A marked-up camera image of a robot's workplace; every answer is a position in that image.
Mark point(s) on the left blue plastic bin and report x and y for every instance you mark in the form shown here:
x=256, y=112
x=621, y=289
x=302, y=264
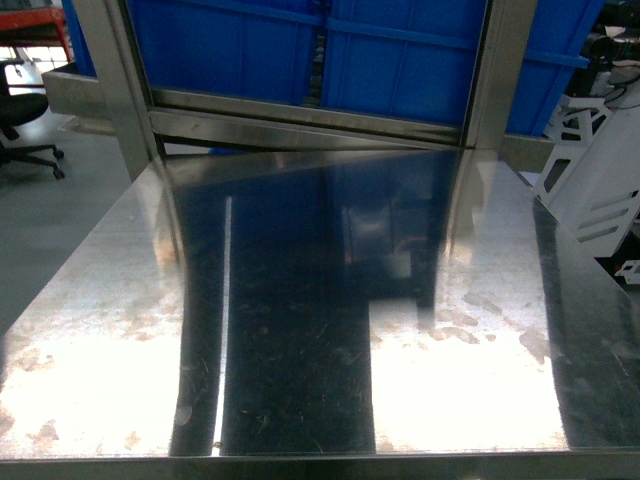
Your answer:
x=257, y=50

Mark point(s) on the blue plastic bin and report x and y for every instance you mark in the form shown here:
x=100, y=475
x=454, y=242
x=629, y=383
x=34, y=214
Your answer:
x=257, y=50
x=414, y=60

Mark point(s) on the right blue plastic bin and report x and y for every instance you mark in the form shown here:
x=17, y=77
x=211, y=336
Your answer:
x=414, y=60

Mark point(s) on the black office chair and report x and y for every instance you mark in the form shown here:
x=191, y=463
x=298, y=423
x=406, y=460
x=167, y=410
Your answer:
x=20, y=109

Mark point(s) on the stainless steel rack frame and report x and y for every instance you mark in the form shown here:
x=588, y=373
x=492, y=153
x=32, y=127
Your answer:
x=144, y=119

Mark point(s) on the white perforated metal bracket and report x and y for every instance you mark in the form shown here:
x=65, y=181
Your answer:
x=590, y=182

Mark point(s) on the red metal table frame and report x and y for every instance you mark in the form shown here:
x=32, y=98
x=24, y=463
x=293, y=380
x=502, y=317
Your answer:
x=37, y=27

